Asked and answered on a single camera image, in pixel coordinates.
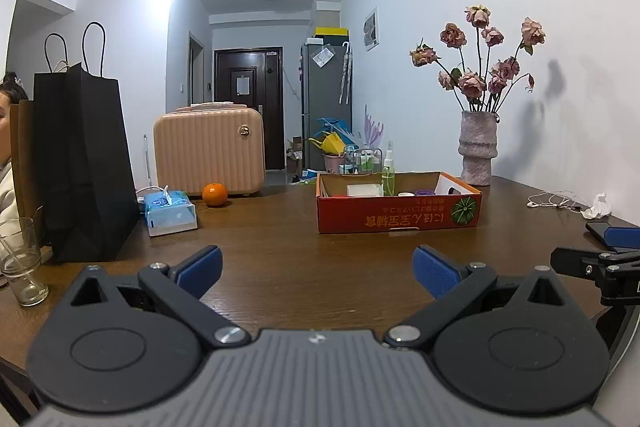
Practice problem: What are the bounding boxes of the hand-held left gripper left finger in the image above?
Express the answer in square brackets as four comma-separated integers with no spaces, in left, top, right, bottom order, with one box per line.
[65,245,252,349]

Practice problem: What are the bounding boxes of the purple-grey ceramic vase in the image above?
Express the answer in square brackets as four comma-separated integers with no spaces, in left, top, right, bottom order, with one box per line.
[458,110,501,186]

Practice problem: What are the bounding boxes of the crumpled white tissue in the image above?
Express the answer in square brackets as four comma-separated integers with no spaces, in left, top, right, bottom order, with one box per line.
[585,192,612,220]

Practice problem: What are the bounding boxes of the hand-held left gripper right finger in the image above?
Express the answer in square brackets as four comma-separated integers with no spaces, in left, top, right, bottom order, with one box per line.
[385,245,571,350]

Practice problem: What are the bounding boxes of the small cardboard boxes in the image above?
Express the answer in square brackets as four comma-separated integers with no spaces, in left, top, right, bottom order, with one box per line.
[286,137,305,175]

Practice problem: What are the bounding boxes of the dark brown door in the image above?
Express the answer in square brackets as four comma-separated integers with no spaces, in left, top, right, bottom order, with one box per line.
[214,47,285,172]

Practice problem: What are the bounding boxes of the black paper bag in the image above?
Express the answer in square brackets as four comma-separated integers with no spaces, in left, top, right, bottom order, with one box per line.
[32,22,142,264]

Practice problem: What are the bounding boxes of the white wired earphones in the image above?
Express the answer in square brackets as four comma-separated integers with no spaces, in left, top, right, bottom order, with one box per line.
[526,190,591,210]

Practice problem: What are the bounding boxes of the orange fruit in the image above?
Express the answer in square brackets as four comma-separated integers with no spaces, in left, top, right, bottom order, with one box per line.
[202,182,229,208]

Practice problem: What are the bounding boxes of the purple flower wall decor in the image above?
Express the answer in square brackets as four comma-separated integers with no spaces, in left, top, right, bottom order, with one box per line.
[362,104,385,148]

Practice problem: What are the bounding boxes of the wire cart with bottles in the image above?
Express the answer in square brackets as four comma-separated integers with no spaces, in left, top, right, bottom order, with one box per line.
[345,147,386,175]

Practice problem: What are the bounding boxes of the blue hangers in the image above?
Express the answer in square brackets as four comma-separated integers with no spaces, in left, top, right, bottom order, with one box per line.
[316,118,354,140]

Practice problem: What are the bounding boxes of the clear drinking glass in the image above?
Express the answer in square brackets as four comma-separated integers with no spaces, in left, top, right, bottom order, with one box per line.
[0,217,50,308]

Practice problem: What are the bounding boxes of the hanging folded umbrellas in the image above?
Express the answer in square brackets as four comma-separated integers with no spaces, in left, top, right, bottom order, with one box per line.
[339,41,354,106]

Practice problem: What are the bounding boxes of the green spray bottle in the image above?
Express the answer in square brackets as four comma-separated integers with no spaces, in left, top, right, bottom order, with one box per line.
[381,141,397,198]

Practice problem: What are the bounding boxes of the yellow bag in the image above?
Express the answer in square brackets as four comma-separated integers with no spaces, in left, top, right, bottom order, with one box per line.
[307,132,346,156]

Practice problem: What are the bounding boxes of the grey side door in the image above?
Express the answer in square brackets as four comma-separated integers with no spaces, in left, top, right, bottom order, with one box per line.
[188,31,206,110]

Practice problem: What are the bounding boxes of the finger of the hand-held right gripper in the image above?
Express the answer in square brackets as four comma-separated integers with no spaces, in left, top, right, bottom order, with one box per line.
[550,246,640,281]
[604,227,640,251]

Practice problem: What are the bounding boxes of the grey fridge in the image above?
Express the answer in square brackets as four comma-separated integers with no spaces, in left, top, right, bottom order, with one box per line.
[300,41,353,172]

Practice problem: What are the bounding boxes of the brown paper bag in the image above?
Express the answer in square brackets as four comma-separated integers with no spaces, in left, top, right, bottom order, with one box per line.
[9,99,51,248]

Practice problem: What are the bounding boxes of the wall picture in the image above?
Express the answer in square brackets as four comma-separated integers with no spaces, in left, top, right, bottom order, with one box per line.
[362,7,380,52]

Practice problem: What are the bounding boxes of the pink ribbed suitcase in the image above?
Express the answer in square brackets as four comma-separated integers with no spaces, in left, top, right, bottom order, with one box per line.
[153,103,266,198]

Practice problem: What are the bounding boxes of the red cardboard box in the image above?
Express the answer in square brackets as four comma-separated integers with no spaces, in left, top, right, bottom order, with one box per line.
[316,171,483,234]

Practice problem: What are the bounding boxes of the blue tissue pack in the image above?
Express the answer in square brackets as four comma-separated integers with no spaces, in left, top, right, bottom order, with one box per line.
[136,187,198,238]

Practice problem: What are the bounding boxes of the white plastic bottle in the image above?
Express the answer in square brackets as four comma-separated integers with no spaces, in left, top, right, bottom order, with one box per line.
[346,183,385,198]

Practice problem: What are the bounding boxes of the dried pink roses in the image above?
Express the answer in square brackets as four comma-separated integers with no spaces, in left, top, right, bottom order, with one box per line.
[410,4,547,114]

